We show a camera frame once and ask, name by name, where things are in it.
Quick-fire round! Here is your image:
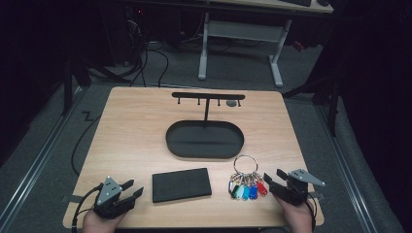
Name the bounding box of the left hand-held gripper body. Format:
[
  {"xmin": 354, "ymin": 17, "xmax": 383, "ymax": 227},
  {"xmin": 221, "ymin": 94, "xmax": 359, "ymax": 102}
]
[{"xmin": 93, "ymin": 176, "xmax": 136, "ymax": 219}]

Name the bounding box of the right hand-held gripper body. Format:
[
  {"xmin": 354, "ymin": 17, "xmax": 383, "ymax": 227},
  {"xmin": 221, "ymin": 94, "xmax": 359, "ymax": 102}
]
[{"xmin": 273, "ymin": 168, "xmax": 326, "ymax": 206}]

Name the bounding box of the key ring with coloured tags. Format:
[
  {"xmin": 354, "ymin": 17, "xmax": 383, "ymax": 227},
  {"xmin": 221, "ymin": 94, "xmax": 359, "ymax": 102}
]
[{"xmin": 227, "ymin": 153, "xmax": 269, "ymax": 201}]

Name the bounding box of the black wallet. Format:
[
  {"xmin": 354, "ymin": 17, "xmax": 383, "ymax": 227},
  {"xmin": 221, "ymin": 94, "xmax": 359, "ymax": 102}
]
[{"xmin": 152, "ymin": 167, "xmax": 213, "ymax": 204}]

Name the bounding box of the black key holder with tray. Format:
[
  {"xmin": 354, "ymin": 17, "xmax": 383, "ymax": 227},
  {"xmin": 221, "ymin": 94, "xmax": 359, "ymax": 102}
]
[{"xmin": 164, "ymin": 91, "xmax": 247, "ymax": 160}]

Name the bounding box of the person's right hand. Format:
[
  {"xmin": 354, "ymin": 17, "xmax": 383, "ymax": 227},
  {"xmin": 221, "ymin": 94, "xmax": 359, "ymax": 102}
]
[{"xmin": 274, "ymin": 195, "xmax": 314, "ymax": 233}]

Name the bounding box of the person's left hand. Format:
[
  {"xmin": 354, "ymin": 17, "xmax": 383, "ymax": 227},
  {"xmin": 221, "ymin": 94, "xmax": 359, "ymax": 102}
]
[{"xmin": 82, "ymin": 210, "xmax": 126, "ymax": 233}]

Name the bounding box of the black metal stand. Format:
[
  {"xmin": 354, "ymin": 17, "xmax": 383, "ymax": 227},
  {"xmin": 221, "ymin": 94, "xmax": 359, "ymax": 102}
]
[
  {"xmin": 281, "ymin": 61, "xmax": 343, "ymax": 138},
  {"xmin": 60, "ymin": 48, "xmax": 132, "ymax": 117}
]

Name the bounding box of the desk with grey legs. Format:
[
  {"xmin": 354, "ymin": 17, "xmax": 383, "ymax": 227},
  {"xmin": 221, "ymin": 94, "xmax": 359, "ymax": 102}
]
[{"xmin": 197, "ymin": 0, "xmax": 335, "ymax": 88}]

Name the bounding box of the black keyboard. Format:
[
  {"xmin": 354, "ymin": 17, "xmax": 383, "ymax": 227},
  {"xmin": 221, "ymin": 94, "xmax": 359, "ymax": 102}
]
[{"xmin": 279, "ymin": 0, "xmax": 313, "ymax": 8}]

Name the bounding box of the right hand-held gripper cable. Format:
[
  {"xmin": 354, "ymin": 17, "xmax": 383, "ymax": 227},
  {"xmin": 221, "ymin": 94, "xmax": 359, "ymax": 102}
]
[{"xmin": 304, "ymin": 191, "xmax": 319, "ymax": 229}]

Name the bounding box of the hand-held gripper cable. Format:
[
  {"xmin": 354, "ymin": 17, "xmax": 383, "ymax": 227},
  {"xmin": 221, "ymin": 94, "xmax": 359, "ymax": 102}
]
[
  {"xmin": 304, "ymin": 191, "xmax": 319, "ymax": 229},
  {"xmin": 71, "ymin": 184, "xmax": 105, "ymax": 233}
]

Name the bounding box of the left hand-held gripper cable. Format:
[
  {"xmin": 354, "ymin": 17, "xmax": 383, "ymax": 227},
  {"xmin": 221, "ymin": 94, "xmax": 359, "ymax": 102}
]
[{"xmin": 71, "ymin": 184, "xmax": 105, "ymax": 233}]

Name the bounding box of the metal floor rail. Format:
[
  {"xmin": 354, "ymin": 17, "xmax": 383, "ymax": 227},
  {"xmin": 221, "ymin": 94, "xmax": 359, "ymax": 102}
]
[
  {"xmin": 0, "ymin": 85, "xmax": 86, "ymax": 227},
  {"xmin": 315, "ymin": 103, "xmax": 379, "ymax": 233}
]

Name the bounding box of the black floor cable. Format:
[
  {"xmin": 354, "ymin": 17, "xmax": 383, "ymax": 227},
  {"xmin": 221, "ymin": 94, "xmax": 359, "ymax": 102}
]
[{"xmin": 70, "ymin": 113, "xmax": 102, "ymax": 178}]

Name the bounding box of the bundle of black cables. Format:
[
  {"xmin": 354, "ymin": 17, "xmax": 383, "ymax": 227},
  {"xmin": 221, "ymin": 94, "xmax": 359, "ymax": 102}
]
[{"xmin": 124, "ymin": 13, "xmax": 170, "ymax": 88}]

